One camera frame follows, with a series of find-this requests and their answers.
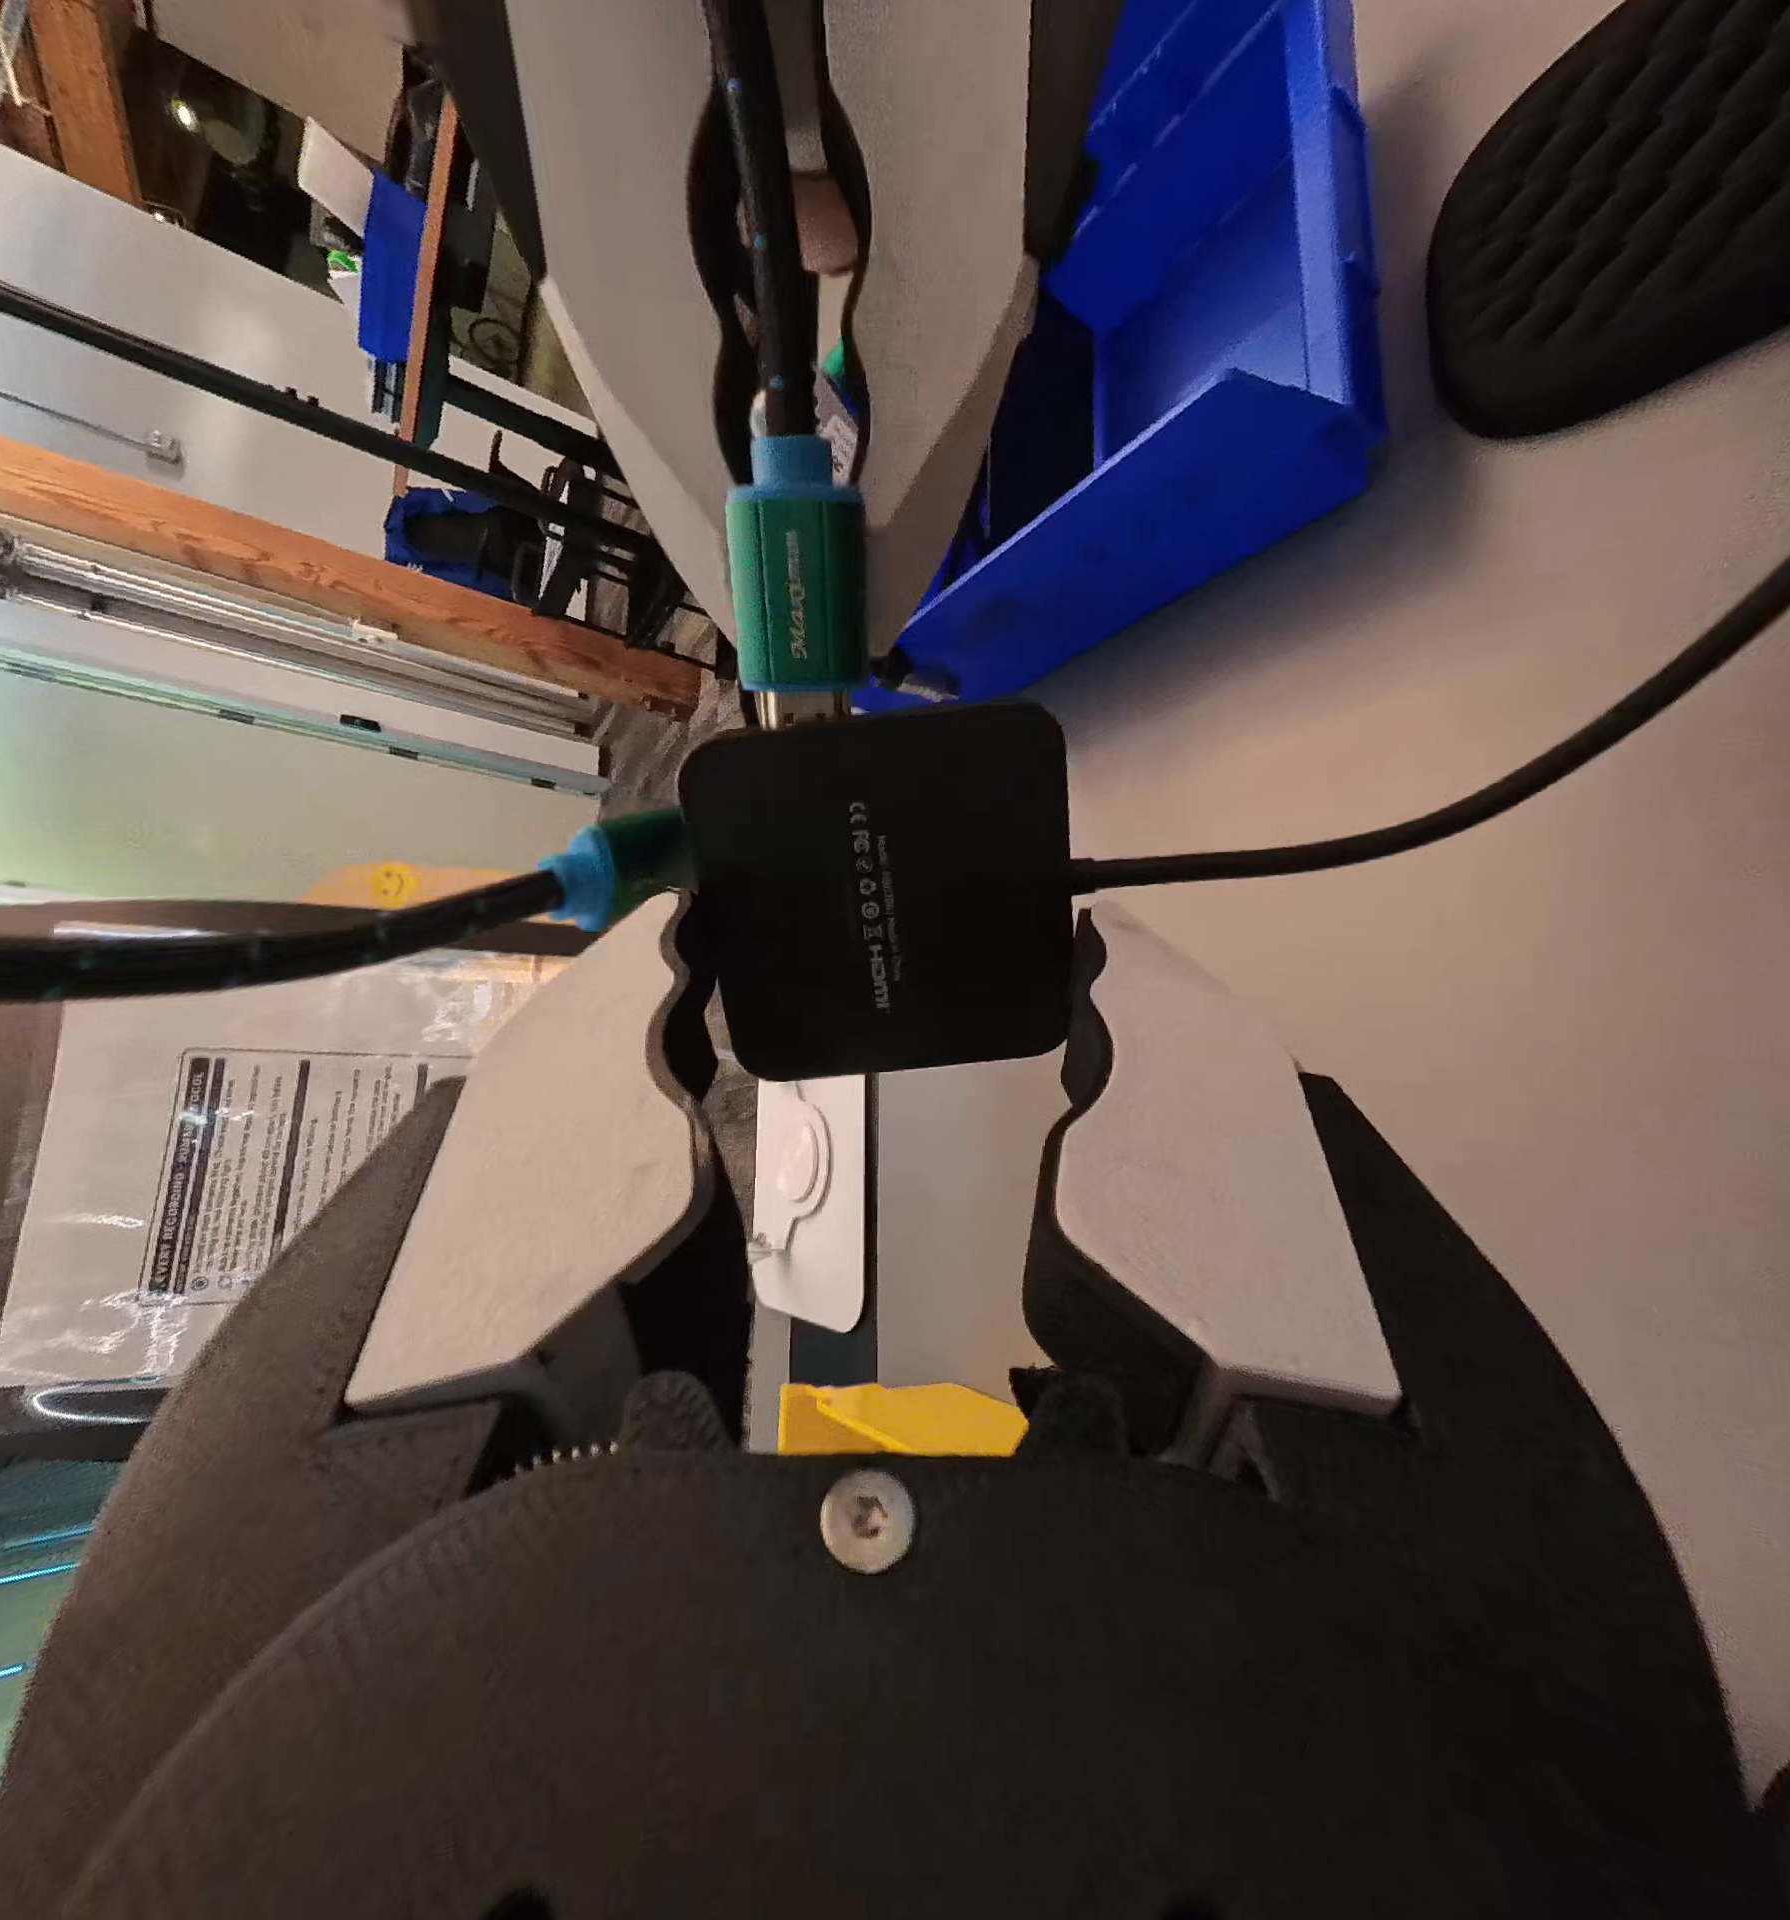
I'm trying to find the yellow plastic bin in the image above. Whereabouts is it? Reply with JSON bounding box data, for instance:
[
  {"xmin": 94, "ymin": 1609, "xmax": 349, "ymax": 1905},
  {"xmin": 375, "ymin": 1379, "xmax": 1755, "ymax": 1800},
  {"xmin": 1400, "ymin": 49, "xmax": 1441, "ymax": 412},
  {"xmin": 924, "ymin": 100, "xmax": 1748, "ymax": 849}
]
[{"xmin": 778, "ymin": 1383, "xmax": 1032, "ymax": 1458}]

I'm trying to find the laminated instruction sheet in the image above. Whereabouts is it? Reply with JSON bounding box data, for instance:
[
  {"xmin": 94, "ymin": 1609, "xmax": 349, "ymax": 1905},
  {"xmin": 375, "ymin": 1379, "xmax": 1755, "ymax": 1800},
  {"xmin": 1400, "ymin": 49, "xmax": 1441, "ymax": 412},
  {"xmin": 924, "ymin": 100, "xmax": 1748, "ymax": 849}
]
[{"xmin": 0, "ymin": 990, "xmax": 538, "ymax": 1391}]

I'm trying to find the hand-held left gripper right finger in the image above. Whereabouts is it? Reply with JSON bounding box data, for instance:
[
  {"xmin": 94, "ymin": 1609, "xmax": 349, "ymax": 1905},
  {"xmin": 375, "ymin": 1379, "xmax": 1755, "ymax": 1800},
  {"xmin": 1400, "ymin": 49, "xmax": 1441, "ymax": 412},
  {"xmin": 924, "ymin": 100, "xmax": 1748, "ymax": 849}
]
[{"xmin": 1022, "ymin": 904, "xmax": 1407, "ymax": 1471}]

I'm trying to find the black oval textured pad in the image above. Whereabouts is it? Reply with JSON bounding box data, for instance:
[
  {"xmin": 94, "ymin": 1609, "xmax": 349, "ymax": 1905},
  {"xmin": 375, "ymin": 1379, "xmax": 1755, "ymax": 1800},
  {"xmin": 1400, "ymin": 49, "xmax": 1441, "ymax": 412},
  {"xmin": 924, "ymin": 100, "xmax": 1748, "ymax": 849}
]
[{"xmin": 1425, "ymin": 0, "xmax": 1790, "ymax": 440}]

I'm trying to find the blue plastic bin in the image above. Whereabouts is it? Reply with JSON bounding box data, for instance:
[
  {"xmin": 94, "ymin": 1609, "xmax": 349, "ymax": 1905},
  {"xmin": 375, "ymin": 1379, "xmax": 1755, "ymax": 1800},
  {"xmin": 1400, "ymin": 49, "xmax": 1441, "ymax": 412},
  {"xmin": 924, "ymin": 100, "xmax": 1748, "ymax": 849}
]
[{"xmin": 850, "ymin": 0, "xmax": 1391, "ymax": 715}]

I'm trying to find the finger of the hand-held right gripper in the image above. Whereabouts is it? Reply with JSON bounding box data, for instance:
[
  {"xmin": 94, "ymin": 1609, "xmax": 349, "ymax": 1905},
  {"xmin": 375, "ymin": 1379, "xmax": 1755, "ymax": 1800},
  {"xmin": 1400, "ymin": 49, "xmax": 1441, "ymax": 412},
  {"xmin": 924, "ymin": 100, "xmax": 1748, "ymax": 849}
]
[
  {"xmin": 504, "ymin": 0, "xmax": 754, "ymax": 666},
  {"xmin": 819, "ymin": 0, "xmax": 1048, "ymax": 659}
]

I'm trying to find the thin black adapter cable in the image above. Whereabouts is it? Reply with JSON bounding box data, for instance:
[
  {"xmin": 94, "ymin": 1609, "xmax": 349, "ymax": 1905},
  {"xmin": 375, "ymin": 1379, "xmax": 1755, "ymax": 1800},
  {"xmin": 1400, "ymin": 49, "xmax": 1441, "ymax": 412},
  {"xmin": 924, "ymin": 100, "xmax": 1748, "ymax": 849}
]
[{"xmin": 1059, "ymin": 494, "xmax": 1790, "ymax": 891}]

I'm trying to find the white plate with round disc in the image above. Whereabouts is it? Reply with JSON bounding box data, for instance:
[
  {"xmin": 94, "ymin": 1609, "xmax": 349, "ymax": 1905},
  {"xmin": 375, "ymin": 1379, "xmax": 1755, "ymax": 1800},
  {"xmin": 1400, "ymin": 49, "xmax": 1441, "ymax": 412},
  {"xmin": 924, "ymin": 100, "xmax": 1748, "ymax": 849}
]
[{"xmin": 752, "ymin": 1072, "xmax": 870, "ymax": 1335}]

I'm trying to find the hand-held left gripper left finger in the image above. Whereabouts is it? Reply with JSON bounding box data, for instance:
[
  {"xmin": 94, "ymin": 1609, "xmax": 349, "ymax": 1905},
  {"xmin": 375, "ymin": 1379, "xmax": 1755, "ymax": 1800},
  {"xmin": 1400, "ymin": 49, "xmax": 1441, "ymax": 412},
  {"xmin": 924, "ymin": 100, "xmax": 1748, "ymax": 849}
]
[{"xmin": 342, "ymin": 893, "xmax": 754, "ymax": 1451}]

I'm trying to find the black braided HDMI cable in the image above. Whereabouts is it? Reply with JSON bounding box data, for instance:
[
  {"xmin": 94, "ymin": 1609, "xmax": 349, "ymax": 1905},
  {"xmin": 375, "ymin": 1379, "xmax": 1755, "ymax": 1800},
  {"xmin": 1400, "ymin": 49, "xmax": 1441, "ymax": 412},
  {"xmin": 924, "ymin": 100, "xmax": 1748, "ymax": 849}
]
[{"xmin": 0, "ymin": 0, "xmax": 874, "ymax": 1010}]

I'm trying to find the black metal pole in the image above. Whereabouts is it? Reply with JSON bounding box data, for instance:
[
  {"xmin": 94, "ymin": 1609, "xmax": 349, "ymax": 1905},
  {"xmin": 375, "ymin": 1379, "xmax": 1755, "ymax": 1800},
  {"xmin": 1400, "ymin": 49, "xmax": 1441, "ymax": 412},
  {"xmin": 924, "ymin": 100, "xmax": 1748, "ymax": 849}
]
[{"xmin": 0, "ymin": 255, "xmax": 658, "ymax": 560}]

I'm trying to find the wooden beam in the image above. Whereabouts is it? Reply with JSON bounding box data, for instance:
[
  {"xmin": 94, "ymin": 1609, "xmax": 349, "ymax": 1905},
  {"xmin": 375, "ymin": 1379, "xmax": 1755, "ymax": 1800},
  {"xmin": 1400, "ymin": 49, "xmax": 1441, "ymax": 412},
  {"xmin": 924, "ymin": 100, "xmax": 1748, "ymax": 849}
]
[{"xmin": 0, "ymin": 408, "xmax": 705, "ymax": 720}]

